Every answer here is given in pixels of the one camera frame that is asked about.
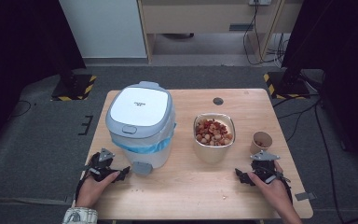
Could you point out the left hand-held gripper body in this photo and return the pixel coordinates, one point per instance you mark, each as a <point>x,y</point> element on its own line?
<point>101,165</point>

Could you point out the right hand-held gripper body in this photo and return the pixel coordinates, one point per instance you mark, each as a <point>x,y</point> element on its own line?
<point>264,166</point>

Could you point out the brown paper cup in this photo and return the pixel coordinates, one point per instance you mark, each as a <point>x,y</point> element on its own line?
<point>256,147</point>

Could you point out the white grey pedal trash bin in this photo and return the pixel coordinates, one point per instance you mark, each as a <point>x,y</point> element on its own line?
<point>140,105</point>

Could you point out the person's left hand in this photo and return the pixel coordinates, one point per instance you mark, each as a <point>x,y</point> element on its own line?
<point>90,193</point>

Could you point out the person's right hand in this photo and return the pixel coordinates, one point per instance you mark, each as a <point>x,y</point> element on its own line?
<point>276,194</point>

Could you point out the small crumb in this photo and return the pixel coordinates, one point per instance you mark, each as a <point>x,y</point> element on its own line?
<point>224,197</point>

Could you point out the white blue trash bag liner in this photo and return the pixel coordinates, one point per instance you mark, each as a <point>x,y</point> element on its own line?
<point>144,145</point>

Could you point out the steel bowl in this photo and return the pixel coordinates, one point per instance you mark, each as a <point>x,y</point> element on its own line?
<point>213,155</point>

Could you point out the grey tape strip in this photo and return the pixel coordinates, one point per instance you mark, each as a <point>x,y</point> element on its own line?
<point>305,196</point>
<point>69,199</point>

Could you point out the pile of nuts and berries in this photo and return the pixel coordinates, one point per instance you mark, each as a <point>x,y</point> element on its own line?
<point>213,132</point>

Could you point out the grey round table grommet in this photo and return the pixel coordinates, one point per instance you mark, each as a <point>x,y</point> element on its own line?
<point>218,101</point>

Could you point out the black stand base striped tape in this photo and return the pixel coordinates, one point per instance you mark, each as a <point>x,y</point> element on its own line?
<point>289,87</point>
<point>74,88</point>

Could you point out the black curtain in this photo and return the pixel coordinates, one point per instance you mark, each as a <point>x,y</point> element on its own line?
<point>348,62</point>
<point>18,56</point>

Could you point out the white cabinet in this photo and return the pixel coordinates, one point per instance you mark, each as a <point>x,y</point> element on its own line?
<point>102,28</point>

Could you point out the light wooden desk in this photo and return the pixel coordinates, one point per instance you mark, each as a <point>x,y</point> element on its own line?
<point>199,18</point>

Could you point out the white power strip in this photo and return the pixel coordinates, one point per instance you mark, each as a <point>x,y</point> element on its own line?
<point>260,2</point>

